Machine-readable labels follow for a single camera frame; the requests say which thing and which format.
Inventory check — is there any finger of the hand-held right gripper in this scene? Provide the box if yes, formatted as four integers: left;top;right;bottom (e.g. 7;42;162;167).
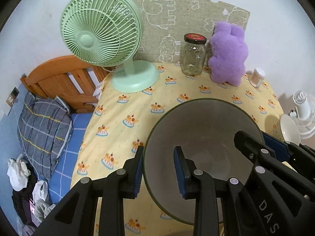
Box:
262;131;315;190
234;131;315;236

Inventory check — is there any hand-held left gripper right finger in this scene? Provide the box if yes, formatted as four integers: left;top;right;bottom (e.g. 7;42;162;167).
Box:
173;146;254;236

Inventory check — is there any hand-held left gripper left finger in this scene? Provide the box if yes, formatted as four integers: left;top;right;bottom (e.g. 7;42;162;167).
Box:
32;146;144;236

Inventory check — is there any white floral bowl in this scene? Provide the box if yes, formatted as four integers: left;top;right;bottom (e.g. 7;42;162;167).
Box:
279;114;302;145
142;98;266;227

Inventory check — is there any white desk fan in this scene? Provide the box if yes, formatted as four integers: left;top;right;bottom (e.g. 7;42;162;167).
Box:
281;90;315;140

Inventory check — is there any yellow cake-print tablecloth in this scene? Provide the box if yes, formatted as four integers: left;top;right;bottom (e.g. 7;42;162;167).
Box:
70;63;286;236

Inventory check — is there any cotton swab container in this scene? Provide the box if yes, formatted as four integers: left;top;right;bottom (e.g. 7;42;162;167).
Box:
250;67;266;88

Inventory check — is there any blue checked bed sheet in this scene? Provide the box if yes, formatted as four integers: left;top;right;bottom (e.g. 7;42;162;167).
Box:
48;113;95;204

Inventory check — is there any purple plush toy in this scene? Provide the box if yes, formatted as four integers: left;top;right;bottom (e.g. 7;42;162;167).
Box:
208;21;249;87

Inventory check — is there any grey plaid pillow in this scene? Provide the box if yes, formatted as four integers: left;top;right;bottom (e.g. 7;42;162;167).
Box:
18;91;73;180

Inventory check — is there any glass jar with dark lid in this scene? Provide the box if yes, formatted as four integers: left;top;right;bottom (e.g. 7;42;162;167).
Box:
181;33;207;76

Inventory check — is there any dark clothes pile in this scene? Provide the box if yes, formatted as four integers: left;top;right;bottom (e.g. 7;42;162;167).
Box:
11;170;45;227

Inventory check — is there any wooden headboard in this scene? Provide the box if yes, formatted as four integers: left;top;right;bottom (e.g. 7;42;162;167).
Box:
20;55;116;113

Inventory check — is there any green desk fan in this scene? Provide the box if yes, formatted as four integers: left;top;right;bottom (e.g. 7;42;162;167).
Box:
60;0;160;94

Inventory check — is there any grey-green printed wall fabric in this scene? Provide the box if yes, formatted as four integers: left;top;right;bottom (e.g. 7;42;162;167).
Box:
129;0;251;65

